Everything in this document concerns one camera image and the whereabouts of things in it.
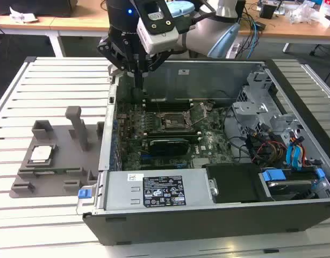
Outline large black box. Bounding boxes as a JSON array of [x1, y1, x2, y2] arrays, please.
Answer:
[[0, 0, 77, 17]]

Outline silver power supply unit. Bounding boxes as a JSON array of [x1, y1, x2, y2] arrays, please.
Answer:
[[92, 169, 218, 216]]

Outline silver drive cage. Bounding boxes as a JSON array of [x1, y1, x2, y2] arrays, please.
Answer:
[[231, 67, 303, 143]]

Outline white box red print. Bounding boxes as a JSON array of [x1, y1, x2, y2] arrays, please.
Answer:
[[319, 0, 330, 27]]

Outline grey parts rack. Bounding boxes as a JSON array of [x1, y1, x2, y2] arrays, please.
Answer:
[[9, 105, 106, 199]]

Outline wooden desk white frame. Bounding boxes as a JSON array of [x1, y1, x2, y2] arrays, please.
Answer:
[[0, 13, 60, 35], [51, 0, 330, 57]]

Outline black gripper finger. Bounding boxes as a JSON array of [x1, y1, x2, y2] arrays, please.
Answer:
[[139, 52, 169, 90], [97, 37, 141, 90]]

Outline black graphics card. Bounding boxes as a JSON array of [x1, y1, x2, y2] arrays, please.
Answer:
[[148, 138, 192, 157]]

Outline clear plastic bags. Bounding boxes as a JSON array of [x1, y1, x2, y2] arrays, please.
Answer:
[[285, 1, 323, 25]]

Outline blue cable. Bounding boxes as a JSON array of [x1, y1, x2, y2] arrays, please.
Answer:
[[249, 15, 261, 59]]

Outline green motherboard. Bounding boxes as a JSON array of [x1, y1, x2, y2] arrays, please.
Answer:
[[115, 99, 237, 171]]

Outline black plastic air shroud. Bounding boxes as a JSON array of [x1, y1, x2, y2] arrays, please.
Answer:
[[204, 162, 265, 204]]

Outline black open PC case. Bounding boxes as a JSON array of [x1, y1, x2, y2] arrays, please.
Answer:
[[76, 58, 330, 247]]

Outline silver chipset heatsink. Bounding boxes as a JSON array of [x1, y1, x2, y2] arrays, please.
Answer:
[[193, 157, 210, 169]]

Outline green RAM stick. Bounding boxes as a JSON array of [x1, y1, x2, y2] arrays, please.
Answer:
[[33, 168, 83, 174]]

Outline blue flat data wire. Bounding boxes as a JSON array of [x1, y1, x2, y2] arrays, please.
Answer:
[[285, 145, 294, 169], [292, 137, 306, 170]]

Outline silver CPU chip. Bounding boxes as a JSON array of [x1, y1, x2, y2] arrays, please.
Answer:
[[30, 146, 53, 163]]

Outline red yellow power wires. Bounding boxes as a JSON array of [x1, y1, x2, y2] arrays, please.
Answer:
[[250, 134, 288, 164]]

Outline silver hard disk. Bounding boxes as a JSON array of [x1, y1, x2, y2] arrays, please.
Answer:
[[266, 179, 316, 202]]

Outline white power strip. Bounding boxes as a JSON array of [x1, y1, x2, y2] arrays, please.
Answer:
[[225, 42, 241, 59]]

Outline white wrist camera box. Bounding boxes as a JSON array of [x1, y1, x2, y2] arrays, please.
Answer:
[[136, 10, 181, 55]]

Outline black RAM slot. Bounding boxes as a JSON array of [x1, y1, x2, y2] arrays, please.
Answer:
[[145, 130, 199, 137], [142, 98, 194, 105], [146, 134, 202, 143], [142, 104, 194, 111]]

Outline crumpled white paper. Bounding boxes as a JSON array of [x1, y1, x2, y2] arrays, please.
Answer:
[[9, 6, 39, 22]]

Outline blue disk carrier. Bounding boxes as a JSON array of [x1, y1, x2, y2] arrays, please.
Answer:
[[261, 168, 328, 189]]

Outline black power supply label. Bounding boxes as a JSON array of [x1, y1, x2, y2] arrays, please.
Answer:
[[142, 175, 186, 208]]

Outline metal socket cover frame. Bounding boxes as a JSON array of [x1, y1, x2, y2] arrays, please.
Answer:
[[185, 102, 209, 127]]

